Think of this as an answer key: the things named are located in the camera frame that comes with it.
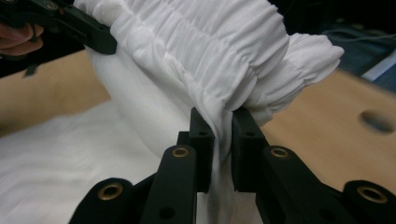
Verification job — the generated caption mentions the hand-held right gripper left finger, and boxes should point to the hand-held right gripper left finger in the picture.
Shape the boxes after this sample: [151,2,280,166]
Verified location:
[177,106,216,194]

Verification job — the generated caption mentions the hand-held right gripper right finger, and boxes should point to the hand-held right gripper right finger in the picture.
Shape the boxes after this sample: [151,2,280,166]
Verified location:
[231,106,271,193]

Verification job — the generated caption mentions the white tiered skirt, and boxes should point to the white tiered skirt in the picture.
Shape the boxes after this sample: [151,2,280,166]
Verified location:
[0,0,346,224]

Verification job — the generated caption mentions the white desk frame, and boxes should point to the white desk frame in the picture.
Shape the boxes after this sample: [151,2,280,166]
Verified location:
[361,50,396,82]

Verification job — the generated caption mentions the white floor cable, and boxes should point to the white floor cable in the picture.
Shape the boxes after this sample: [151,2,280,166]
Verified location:
[322,27,396,43]

